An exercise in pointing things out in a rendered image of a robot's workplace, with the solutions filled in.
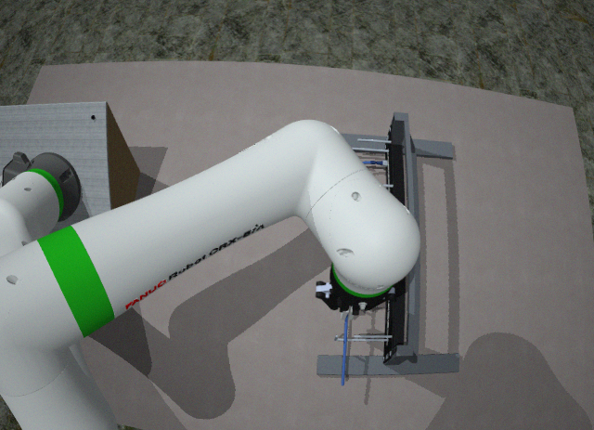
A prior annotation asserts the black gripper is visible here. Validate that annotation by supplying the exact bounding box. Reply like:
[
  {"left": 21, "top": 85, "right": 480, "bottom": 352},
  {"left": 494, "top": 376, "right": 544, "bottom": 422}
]
[{"left": 316, "top": 281, "right": 395, "bottom": 319}]

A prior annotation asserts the black and grey patch panel rack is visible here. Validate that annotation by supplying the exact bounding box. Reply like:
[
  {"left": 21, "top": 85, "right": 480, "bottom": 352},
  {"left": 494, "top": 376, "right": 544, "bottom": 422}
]
[{"left": 316, "top": 112, "right": 459, "bottom": 375}]

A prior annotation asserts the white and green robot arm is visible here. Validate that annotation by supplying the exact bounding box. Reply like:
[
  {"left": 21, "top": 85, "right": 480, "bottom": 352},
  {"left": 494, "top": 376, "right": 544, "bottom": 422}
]
[{"left": 0, "top": 120, "right": 420, "bottom": 430}]

